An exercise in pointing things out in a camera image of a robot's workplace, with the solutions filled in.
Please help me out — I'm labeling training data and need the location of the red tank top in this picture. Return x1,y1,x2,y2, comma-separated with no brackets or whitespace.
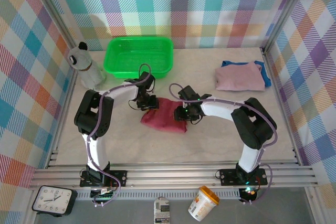
140,97,188,135

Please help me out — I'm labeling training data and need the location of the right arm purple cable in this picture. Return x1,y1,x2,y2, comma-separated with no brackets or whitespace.
169,83,279,205

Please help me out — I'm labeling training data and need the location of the aluminium side rail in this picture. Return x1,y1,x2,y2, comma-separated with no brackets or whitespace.
261,47,302,167
46,48,81,169

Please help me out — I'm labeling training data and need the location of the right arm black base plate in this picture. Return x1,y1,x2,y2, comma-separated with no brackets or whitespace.
218,167,269,187

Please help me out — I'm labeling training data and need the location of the green plastic basket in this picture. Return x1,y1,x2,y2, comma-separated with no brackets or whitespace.
103,36,174,79

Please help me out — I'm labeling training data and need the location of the black alarm clock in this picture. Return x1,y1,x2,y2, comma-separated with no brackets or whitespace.
31,185,78,217

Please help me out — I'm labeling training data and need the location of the slotted grey cable duct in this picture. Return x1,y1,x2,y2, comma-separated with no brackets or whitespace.
75,189,244,200

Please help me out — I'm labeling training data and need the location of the grey plush animal toy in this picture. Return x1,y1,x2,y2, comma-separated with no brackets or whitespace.
67,41,107,94

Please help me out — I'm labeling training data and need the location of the aluminium corner post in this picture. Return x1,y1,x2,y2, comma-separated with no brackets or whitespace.
262,0,316,53
27,0,79,51

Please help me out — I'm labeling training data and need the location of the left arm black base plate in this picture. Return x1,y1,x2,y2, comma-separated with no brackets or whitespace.
79,169,129,188

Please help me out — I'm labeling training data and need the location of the blue tank top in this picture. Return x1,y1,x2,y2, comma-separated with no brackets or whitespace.
220,60,271,87

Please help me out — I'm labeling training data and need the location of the white cup with orange lid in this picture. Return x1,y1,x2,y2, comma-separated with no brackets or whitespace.
187,185,220,222

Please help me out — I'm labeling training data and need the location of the pink tank top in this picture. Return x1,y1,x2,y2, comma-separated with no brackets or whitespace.
215,61,266,91

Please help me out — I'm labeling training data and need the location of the aluminium cross rail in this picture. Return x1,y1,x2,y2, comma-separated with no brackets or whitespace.
28,161,320,190

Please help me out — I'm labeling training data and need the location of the black and white carton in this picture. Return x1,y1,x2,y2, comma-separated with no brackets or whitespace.
153,197,171,224

